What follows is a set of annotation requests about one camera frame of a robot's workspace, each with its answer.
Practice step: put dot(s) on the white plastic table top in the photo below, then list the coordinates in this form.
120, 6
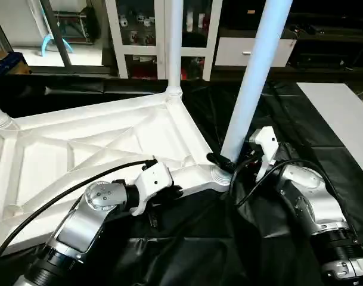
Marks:
86, 143

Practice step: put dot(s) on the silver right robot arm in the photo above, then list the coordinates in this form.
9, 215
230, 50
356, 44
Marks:
315, 208

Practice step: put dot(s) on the black work mat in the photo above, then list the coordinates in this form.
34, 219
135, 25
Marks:
264, 238

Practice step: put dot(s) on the white sheet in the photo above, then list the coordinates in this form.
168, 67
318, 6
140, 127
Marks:
342, 119

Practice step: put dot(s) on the white low drawer unit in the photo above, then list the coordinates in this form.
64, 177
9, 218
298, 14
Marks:
253, 52

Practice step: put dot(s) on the white glass-door cabinet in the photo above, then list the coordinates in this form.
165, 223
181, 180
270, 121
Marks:
163, 36

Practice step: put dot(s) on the grey metal pole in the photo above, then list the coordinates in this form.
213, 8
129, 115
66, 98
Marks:
56, 33

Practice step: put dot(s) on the blue cardboard box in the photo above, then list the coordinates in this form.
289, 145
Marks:
8, 62

